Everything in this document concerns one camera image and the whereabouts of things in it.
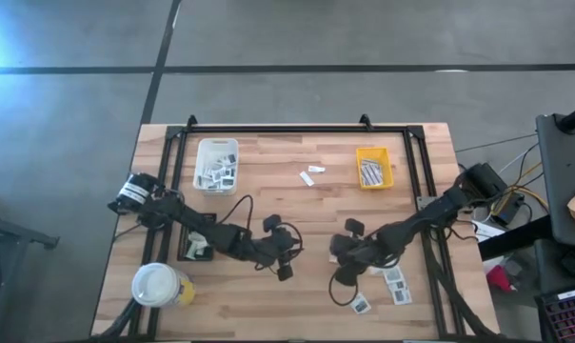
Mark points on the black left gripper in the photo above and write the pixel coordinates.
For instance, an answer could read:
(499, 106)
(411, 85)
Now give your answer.
(278, 245)

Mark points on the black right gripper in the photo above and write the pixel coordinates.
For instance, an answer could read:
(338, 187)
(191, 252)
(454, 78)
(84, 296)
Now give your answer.
(356, 252)

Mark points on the small white packet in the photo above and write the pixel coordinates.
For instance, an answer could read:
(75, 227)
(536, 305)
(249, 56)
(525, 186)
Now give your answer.
(332, 259)
(316, 169)
(197, 237)
(200, 246)

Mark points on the large white gauze packet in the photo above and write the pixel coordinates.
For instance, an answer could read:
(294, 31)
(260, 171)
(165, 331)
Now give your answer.
(376, 270)

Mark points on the blue striped bandage packet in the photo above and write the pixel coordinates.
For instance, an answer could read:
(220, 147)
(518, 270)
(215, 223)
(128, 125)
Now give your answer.
(363, 180)
(374, 177)
(367, 167)

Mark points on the small green printed packet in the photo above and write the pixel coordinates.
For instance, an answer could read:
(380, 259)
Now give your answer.
(191, 252)

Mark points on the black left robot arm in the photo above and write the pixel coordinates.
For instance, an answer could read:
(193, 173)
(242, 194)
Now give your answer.
(206, 228)

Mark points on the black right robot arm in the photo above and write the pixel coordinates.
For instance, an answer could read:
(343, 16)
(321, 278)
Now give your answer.
(425, 216)

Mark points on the narrow white strip packet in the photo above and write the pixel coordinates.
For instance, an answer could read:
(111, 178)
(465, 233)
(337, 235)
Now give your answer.
(307, 178)

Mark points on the yellow plastic basket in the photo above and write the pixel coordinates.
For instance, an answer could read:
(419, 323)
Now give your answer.
(387, 157)

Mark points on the black plastic basket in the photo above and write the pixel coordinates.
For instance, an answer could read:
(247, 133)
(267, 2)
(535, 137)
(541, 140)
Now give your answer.
(183, 238)

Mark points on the white plastic bin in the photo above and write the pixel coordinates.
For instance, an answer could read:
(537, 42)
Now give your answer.
(204, 150)

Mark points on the white paper sheet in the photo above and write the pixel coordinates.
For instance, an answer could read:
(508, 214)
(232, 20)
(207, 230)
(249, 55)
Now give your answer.
(485, 231)

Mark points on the red object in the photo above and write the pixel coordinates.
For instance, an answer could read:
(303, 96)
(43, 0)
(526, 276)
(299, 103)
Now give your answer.
(498, 278)

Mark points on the black power adapter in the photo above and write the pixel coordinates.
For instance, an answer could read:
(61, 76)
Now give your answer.
(509, 212)

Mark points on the dark grey cart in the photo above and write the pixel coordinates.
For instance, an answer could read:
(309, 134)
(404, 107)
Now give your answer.
(563, 167)

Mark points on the black floor stand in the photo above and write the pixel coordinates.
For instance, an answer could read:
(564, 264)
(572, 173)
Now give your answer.
(16, 232)

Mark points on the black metal table frame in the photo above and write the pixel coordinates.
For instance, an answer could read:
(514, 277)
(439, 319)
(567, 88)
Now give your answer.
(292, 129)

